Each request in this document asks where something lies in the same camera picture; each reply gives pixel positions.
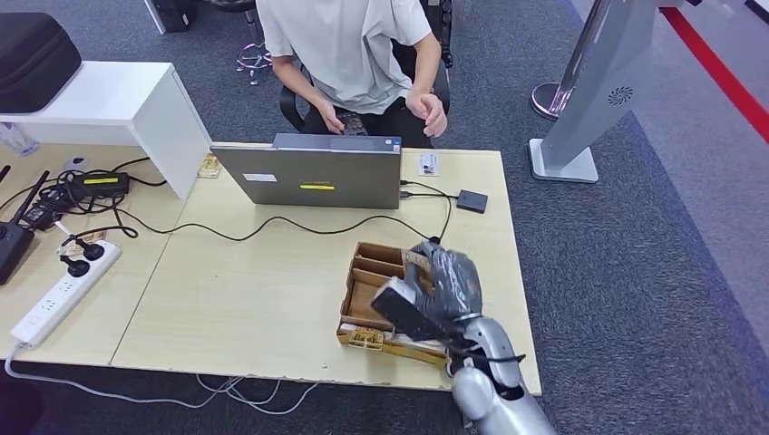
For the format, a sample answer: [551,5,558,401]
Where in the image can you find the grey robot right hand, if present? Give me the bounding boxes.
[404,239,483,325]

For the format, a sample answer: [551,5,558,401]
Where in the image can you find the person's left hand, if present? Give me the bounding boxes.
[405,91,449,140]

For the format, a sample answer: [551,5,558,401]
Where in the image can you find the person's right hand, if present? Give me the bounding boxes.
[312,99,346,134]

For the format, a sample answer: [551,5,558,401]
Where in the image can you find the yellow room key card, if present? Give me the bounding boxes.
[404,250,433,277]
[348,327,386,352]

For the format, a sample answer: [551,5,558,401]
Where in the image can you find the person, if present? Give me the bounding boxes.
[255,0,449,149]

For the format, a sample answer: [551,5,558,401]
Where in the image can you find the black office chair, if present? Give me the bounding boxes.
[278,0,453,133]

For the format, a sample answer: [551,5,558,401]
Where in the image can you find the grey laptop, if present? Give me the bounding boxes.
[209,132,403,210]

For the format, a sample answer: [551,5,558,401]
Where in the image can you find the brown cardboard organizer box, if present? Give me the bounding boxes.
[335,241,453,371]

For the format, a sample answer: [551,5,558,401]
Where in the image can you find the black external drive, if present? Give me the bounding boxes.
[455,189,489,215]

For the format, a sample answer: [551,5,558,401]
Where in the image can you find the chrome stool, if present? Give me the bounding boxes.
[209,0,275,85]

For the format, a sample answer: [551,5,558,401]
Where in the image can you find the silver kiosk stand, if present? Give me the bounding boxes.
[528,0,659,184]

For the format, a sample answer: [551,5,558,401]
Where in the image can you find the black cabinet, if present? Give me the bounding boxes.
[143,0,200,34]

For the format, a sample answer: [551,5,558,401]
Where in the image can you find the black adapter with yellow label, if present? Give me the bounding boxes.
[69,172,131,198]

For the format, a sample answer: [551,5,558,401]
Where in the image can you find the white desk riser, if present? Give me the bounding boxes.
[0,60,212,200]

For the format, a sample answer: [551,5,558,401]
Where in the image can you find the black power plug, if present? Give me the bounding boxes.
[60,255,92,278]
[79,237,106,262]

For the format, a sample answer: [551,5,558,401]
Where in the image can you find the small black power adapter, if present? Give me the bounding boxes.
[24,188,66,231]

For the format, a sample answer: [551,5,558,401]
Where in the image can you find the black zip case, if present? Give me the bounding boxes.
[0,12,83,115]

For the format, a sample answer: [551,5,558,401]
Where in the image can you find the clear plastic bottle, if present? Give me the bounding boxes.
[0,121,40,159]

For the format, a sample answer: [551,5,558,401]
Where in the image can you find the white power strip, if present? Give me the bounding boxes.
[10,239,123,348]

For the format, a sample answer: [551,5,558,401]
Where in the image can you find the black router with antennas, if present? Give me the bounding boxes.
[0,165,53,286]

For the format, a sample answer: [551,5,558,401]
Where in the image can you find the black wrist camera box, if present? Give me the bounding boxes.
[370,276,467,344]

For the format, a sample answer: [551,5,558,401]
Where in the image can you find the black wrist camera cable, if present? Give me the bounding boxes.
[444,335,527,369]

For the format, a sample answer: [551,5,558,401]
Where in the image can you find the chrome stanchion post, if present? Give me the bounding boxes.
[530,0,614,121]

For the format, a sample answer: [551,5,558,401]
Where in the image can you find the long black power cable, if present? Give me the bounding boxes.
[111,179,453,245]

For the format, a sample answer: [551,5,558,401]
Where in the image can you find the white loose cable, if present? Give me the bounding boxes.
[197,375,319,417]

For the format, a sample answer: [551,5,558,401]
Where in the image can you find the white power strip cable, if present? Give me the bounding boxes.
[5,342,241,411]

